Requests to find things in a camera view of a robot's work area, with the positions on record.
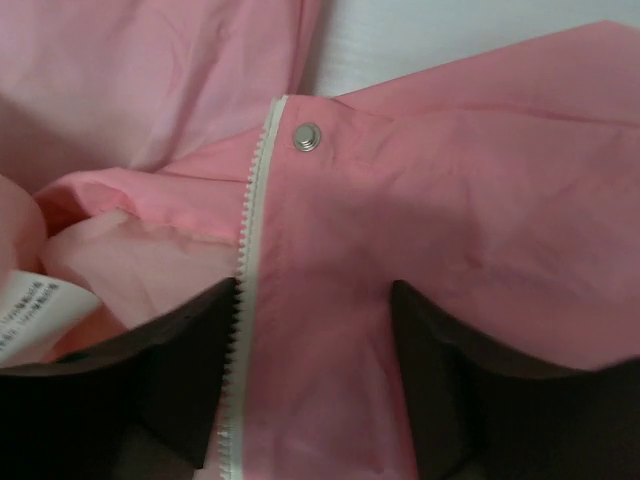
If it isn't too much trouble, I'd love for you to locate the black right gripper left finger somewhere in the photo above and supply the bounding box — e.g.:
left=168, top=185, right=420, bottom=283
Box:
left=1, top=279, right=236, bottom=480

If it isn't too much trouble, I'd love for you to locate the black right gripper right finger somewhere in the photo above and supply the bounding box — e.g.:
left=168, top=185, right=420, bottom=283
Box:
left=390, top=281, right=639, bottom=479

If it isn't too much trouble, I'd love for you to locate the pink zip-up jacket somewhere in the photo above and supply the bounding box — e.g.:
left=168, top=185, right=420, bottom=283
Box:
left=1, top=1, right=639, bottom=479

